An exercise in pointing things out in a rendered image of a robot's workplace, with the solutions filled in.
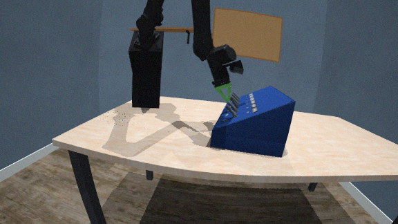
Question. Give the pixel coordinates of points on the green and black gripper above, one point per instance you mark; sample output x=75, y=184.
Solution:
x=222, y=83

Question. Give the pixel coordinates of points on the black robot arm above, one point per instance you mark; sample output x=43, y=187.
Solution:
x=152, y=17

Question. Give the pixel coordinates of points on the blue switch panel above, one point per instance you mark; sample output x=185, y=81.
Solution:
x=259, y=127

